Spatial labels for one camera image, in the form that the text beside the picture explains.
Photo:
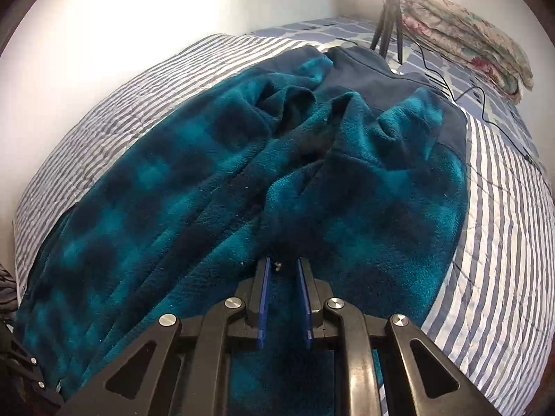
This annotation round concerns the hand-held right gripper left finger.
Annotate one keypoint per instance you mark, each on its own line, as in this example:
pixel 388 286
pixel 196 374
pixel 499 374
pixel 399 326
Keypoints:
pixel 263 294

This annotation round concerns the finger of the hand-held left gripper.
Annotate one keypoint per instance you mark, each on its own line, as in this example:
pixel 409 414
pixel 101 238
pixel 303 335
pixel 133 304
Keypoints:
pixel 26 372

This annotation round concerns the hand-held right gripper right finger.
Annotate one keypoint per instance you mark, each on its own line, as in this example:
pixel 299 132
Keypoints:
pixel 305 299

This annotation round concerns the teal checked fleece garment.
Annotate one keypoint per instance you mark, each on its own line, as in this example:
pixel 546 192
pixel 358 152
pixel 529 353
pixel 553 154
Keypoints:
pixel 173 203

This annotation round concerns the grey white striped blanket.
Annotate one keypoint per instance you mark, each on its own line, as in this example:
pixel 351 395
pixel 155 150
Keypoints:
pixel 498 225

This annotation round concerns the black small tripod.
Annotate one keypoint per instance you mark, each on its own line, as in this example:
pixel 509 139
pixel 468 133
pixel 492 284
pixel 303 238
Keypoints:
pixel 383 21

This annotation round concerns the floral folded quilt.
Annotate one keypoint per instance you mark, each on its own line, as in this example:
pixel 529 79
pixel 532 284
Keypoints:
pixel 468 39

